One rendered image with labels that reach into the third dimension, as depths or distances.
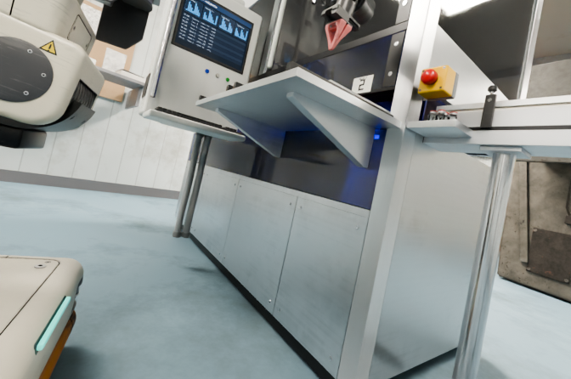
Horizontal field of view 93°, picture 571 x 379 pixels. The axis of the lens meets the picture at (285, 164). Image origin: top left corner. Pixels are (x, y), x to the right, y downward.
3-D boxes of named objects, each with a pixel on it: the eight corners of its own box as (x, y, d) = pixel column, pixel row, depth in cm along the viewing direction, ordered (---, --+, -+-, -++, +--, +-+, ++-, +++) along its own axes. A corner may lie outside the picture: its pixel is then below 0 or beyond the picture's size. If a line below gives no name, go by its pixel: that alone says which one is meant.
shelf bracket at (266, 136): (276, 156, 129) (282, 130, 130) (279, 157, 127) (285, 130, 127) (208, 139, 110) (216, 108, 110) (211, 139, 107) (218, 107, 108)
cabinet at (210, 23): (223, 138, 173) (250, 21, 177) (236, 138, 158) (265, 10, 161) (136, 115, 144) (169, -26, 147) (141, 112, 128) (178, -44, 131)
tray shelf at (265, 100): (285, 134, 141) (285, 131, 142) (414, 134, 85) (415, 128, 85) (195, 105, 114) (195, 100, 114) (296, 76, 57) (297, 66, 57)
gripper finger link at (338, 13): (345, 51, 76) (354, 21, 77) (327, 36, 72) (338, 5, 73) (328, 57, 81) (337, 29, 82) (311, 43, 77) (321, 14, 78)
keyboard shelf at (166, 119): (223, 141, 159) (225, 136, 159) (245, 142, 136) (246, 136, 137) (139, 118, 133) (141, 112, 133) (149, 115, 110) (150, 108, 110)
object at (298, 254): (264, 231, 301) (281, 154, 305) (479, 353, 133) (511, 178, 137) (172, 225, 243) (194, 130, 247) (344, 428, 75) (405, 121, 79)
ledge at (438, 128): (429, 139, 86) (431, 133, 86) (476, 140, 76) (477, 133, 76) (406, 127, 78) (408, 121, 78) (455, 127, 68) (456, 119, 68)
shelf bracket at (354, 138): (360, 166, 89) (368, 128, 89) (367, 167, 86) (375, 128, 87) (276, 141, 69) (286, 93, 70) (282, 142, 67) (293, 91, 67)
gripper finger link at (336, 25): (350, 56, 77) (359, 26, 78) (333, 42, 73) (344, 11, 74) (333, 61, 82) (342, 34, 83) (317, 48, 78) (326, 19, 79)
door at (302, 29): (265, 74, 159) (285, -20, 162) (318, 55, 121) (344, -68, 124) (264, 74, 159) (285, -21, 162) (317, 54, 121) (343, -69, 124)
